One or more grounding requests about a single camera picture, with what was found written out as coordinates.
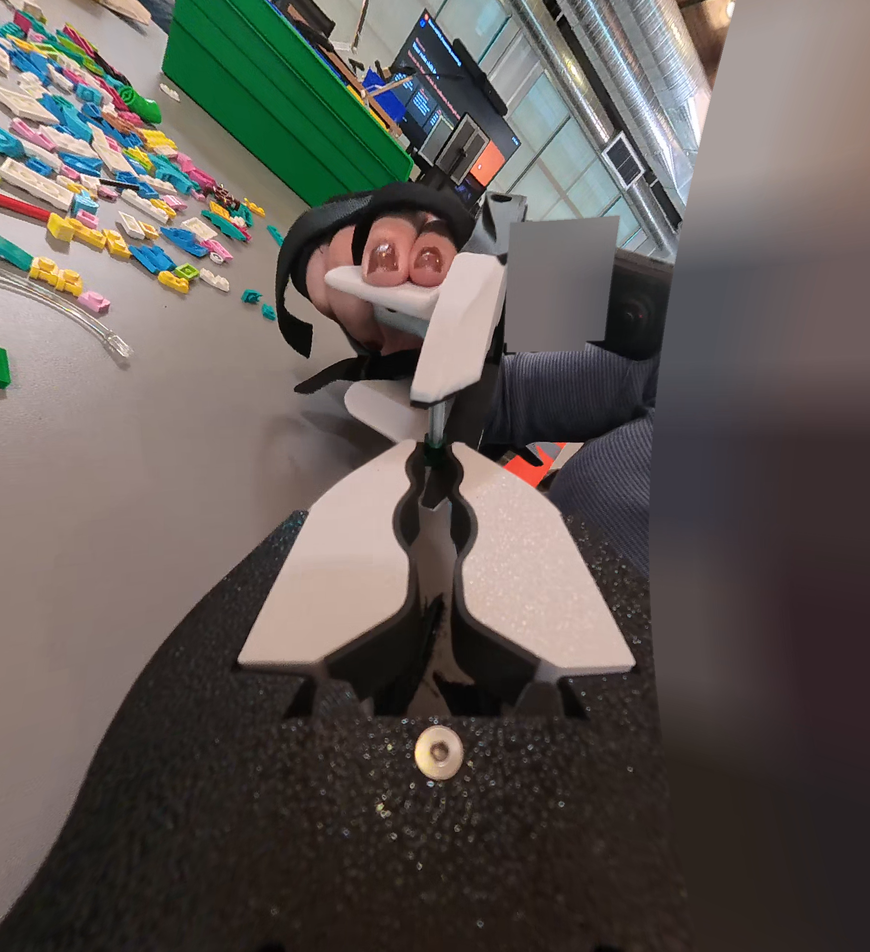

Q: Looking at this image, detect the person's right forearm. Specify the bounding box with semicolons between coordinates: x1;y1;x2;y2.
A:
483;344;660;449

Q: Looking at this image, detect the pile of colourful lego pieces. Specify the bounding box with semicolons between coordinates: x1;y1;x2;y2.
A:
0;0;268;313

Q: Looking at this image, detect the small dark green lego piece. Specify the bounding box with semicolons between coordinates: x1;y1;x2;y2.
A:
420;440;452;510

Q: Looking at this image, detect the computer monitor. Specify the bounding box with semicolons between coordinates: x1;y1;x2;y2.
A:
390;9;522;188

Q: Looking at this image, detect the silver ventilation duct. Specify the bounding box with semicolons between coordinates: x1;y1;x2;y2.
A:
513;0;707;228

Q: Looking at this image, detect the person's right hand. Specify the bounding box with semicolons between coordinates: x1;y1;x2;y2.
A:
314;210;469;359

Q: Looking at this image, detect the green storage box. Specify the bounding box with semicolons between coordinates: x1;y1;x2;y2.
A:
162;0;413;208

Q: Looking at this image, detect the red lego stick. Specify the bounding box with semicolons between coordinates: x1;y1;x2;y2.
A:
0;178;54;224

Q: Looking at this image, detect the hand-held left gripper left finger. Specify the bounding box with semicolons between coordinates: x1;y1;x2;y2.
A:
237;439;421;700

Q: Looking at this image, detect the blue knit sweater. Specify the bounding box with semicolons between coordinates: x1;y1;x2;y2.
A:
550;416;656;577

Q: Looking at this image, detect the clear plastic tube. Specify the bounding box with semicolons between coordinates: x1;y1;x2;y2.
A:
0;249;133;365

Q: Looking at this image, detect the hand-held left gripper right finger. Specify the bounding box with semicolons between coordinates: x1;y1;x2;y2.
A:
450;442;638;702

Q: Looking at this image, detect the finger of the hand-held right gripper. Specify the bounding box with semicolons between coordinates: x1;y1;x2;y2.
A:
344;381;428;445

